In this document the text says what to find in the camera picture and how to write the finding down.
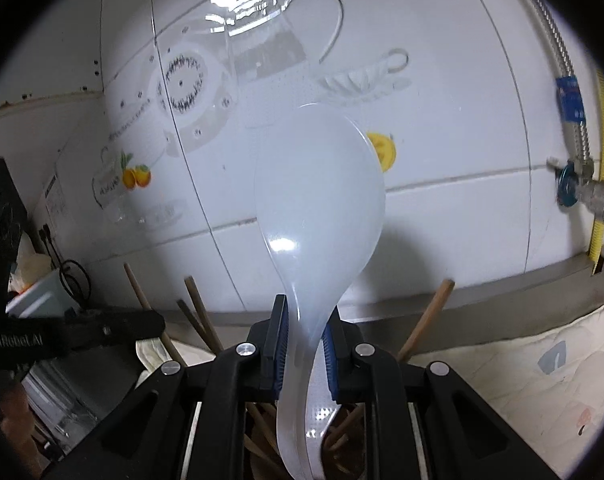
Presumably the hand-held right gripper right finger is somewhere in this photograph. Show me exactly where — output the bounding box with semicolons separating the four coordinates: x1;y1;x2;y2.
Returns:
322;305;563;480

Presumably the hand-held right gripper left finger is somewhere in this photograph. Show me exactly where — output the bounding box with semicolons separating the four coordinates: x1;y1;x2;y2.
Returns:
46;294;289;480

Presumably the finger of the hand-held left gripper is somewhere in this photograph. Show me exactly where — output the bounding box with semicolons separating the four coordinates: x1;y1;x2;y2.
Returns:
64;309;166;352

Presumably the set of wooden chopsticks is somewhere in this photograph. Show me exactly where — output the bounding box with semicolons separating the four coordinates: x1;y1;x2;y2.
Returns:
123;262;455;480

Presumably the white plastic rice spoon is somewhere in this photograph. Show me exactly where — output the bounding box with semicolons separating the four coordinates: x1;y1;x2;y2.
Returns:
253;102;387;480

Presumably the person's left hand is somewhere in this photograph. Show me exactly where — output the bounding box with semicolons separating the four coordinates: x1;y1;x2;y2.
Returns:
0;382;42;466

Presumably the white kitchen appliance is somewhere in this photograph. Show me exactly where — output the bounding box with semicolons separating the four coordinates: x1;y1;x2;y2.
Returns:
6;270;82;322

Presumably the clear plastic container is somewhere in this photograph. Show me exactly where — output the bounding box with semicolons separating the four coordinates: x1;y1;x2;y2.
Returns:
22;360;97;441

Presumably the quilted printed cloth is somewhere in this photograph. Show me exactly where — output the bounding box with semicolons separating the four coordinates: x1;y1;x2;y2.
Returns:
134;292;604;480

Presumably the water valve with red knob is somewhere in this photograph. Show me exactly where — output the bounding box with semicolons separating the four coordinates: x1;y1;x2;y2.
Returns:
547;157;604;224

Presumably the black power cable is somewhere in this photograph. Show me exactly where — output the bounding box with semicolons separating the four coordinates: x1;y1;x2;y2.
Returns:
38;225;92;311

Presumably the white paper wall label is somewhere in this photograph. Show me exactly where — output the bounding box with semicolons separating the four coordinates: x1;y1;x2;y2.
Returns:
44;172;68;221

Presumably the braided metal hose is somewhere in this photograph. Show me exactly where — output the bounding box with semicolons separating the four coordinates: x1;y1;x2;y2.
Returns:
524;0;596;171

